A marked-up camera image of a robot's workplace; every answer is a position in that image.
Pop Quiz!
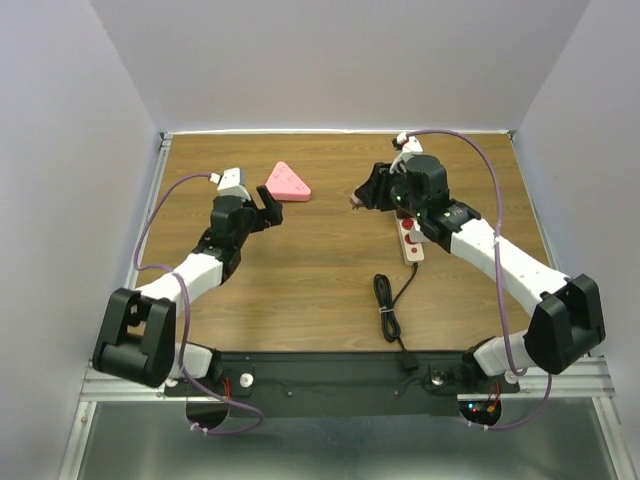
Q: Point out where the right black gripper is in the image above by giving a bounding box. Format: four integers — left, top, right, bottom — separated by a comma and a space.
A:
355, 160, 425, 219

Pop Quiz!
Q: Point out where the pink triangular power socket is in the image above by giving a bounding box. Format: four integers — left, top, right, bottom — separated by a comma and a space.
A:
265, 162, 312, 202

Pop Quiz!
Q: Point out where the white red power strip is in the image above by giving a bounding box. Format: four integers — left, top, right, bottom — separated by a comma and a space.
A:
395, 212, 425, 266

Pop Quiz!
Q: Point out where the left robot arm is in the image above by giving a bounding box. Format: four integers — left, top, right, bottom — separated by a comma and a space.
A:
92, 185, 283, 387

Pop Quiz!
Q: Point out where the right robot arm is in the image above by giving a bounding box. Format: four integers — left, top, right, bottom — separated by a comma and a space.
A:
351, 153, 606, 390

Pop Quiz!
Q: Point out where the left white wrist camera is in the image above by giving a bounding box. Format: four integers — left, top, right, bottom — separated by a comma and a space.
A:
209, 167, 250, 200

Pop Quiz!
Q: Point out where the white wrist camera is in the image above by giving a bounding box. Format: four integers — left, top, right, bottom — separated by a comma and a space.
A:
209, 167, 250, 200
390, 132, 423, 172

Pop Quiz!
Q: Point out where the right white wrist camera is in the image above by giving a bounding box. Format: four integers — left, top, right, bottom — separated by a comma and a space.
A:
390, 132, 423, 172

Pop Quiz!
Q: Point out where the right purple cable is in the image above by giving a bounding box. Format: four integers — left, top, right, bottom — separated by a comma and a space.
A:
404, 128, 554, 433

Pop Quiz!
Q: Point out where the purple cable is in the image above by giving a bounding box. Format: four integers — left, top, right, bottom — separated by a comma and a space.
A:
404, 128, 554, 433
133, 172, 265, 436

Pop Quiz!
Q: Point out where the black power cord with plug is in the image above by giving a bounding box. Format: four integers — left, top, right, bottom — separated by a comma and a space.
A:
372, 262, 421, 372

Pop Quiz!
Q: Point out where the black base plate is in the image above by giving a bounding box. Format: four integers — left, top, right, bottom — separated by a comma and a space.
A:
164, 351, 521, 419

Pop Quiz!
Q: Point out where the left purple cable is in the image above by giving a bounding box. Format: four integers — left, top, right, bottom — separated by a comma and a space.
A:
133, 172, 265, 436

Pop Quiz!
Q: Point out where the aluminium frame rail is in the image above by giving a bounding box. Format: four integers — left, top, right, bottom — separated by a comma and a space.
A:
79, 132, 174, 401

